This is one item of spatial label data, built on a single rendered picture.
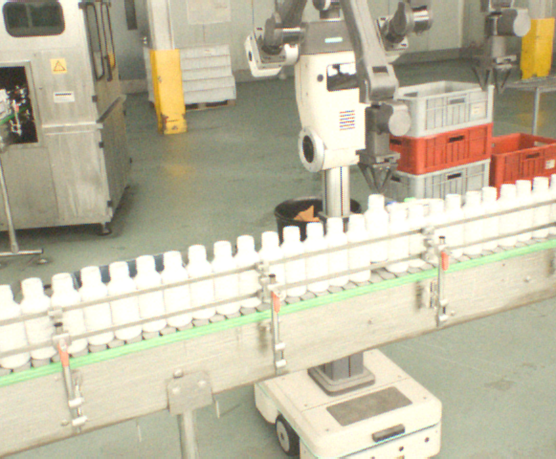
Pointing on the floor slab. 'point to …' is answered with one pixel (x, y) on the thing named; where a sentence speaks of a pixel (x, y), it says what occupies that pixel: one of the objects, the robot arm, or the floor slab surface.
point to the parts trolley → (548, 91)
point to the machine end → (52, 113)
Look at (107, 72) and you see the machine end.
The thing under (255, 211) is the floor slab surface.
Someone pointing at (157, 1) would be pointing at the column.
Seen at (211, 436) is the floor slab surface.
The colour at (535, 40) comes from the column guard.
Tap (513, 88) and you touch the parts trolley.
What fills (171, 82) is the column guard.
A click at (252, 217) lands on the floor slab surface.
